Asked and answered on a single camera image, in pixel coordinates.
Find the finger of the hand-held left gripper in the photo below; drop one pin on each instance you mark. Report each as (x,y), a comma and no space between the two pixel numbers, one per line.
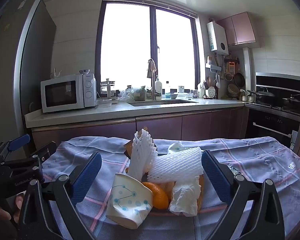
(46,150)
(18,141)

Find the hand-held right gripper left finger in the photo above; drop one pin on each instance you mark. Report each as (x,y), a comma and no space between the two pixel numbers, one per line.
(87,177)

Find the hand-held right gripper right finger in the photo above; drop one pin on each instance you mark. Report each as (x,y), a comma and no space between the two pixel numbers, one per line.
(215,180)

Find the white tissue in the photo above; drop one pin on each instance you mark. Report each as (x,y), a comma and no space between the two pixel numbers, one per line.
(185,197)

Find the white foam fruit net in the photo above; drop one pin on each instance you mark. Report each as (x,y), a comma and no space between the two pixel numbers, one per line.
(175,166)
(140,155)

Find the white dotted paper cup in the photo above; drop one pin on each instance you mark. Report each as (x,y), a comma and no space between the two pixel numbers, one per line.
(125,205)

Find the orange fruit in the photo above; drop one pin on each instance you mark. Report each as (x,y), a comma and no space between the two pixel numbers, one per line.
(160,197)

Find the person's left hand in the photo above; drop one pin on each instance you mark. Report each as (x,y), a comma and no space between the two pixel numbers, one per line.
(2,215)

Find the brown tray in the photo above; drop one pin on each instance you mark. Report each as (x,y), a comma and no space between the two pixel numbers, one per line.
(201,195)

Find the checked grey tablecloth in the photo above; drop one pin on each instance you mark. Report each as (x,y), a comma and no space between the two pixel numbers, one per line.
(252,160)

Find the white microwave oven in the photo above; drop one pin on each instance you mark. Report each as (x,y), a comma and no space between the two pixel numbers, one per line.
(62,93)

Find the mauve lower cabinets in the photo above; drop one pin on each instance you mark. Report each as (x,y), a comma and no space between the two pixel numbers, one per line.
(165,127)

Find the clear plastic container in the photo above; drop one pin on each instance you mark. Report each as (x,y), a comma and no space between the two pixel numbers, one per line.
(103,102)

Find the black built-in oven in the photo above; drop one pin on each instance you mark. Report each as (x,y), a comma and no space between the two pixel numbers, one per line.
(270,127)

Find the small white ornament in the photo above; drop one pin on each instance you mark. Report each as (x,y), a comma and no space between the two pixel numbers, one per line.
(55,73)

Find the glass kettle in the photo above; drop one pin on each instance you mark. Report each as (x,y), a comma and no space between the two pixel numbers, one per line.
(107,90)

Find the grey refrigerator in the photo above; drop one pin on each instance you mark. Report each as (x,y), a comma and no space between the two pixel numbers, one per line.
(27,55)

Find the blue patterned bowl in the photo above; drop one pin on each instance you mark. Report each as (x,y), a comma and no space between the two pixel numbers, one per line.
(84,71)

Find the white dotted holder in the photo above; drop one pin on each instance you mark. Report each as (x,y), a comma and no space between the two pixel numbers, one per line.
(211,92)

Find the utensil holder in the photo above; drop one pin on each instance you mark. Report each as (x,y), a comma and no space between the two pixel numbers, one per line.
(202,91)

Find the clear plastic bag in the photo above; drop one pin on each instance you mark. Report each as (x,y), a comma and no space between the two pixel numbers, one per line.
(123,94)

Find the stack of bowls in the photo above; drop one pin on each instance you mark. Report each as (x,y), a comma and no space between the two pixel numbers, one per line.
(233,90)

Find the kitchen sink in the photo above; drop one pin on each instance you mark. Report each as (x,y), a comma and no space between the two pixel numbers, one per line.
(162,102)

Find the gas stove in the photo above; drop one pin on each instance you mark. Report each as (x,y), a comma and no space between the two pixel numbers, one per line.
(277,107)

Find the white mug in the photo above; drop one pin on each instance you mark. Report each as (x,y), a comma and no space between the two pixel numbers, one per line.
(181,89)

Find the black cooking pot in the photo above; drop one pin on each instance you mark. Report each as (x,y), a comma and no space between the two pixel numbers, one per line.
(263,95)

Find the glass jar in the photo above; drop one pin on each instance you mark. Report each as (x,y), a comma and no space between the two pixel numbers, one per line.
(139,93)

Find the clear bottle dark cap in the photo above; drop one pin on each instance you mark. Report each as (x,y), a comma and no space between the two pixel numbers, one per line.
(167,91)

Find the hanging frying pan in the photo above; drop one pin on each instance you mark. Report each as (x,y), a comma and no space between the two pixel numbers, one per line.
(239,79)

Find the white soap bottle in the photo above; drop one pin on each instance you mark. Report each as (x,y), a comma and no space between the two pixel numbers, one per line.
(158,86)

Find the small black pot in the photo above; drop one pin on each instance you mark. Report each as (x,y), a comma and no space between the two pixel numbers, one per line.
(292,101)

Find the steel kitchen faucet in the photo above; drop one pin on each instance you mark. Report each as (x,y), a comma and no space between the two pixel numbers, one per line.
(153,87)

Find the orange grater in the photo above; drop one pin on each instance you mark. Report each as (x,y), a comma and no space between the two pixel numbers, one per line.
(231,67)

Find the black range hood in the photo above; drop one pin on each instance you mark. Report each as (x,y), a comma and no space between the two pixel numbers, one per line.
(280,82)

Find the beige dish cloth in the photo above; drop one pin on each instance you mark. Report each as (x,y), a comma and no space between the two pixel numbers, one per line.
(151,67)

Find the dark framed window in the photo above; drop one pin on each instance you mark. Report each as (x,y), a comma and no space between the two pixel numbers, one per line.
(127,50)

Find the white water heater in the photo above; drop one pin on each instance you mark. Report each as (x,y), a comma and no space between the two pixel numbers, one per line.
(216,37)

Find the mauve upper cabinet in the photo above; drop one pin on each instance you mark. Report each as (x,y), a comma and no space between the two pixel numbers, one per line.
(240,28)

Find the grey wall shelf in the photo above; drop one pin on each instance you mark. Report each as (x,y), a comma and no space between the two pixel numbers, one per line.
(213,67)

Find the wall utensil rack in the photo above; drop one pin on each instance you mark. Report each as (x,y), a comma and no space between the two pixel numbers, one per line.
(226,62)

